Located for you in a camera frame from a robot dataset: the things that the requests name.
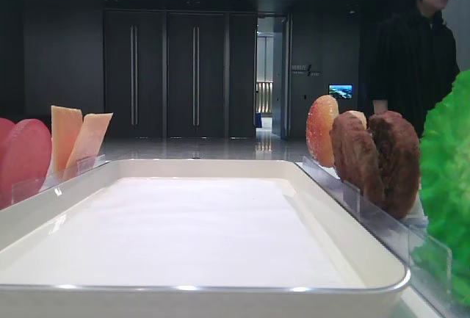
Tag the round bread slice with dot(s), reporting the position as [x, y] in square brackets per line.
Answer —
[25, 155]
[6, 127]

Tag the left brown meat patty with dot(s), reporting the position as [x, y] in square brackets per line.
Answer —
[356, 157]

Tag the brown meat patty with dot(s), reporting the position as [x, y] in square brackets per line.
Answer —
[356, 157]
[398, 160]

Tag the right orange cheese slice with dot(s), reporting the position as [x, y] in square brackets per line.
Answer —
[87, 144]

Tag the orange cheese slice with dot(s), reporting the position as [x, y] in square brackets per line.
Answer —
[87, 144]
[65, 127]

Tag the right brown meat patty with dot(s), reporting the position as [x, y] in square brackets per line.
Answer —
[398, 160]

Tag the left orange cheese slice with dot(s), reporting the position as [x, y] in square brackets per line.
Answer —
[65, 127]

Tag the green lettuce leaf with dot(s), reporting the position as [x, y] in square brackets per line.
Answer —
[444, 164]

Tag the dark double doors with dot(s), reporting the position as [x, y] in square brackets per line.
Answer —
[180, 74]

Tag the white rectangular tray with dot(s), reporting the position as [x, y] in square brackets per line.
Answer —
[192, 238]

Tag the person in black shirt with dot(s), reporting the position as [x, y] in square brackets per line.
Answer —
[415, 61]

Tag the left clear acrylic rack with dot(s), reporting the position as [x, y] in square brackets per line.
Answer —
[31, 187]

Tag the clear acrylic rack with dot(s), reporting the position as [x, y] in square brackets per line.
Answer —
[385, 219]
[31, 187]

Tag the right clear acrylic rack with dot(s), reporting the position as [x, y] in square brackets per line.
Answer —
[385, 219]

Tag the small wall screen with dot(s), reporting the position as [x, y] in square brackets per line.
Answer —
[340, 91]

